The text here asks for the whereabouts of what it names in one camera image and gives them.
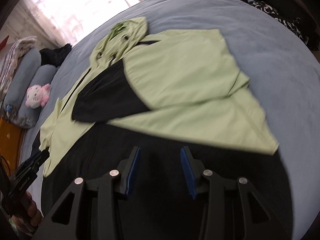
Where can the pink white cat plush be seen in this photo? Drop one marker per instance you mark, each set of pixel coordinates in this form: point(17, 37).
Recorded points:
point(37, 96)

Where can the orange wooden nightstand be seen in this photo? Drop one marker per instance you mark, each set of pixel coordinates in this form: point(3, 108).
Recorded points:
point(11, 142)

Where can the black fuzzy garment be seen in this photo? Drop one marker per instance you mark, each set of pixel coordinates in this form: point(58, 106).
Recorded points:
point(55, 57)

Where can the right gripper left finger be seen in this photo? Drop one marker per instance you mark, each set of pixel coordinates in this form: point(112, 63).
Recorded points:
point(67, 217)

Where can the patterned folded blanket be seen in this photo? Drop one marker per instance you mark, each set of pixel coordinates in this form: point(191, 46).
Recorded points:
point(10, 63)

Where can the blue-grey plush bed blanket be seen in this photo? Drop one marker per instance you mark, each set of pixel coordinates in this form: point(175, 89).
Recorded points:
point(283, 77)

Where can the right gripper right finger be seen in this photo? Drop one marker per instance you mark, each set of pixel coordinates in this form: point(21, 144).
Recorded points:
point(234, 209)

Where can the left hand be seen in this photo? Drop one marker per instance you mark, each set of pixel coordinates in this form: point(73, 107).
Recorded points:
point(34, 214)

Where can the floral sheer curtain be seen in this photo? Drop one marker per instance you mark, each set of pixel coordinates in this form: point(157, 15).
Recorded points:
point(58, 22)

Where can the green and black jacket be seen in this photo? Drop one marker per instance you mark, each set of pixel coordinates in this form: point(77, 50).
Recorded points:
point(161, 92)

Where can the blue-grey pillow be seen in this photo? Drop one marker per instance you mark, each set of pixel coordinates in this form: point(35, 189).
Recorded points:
point(27, 117)
point(25, 72)

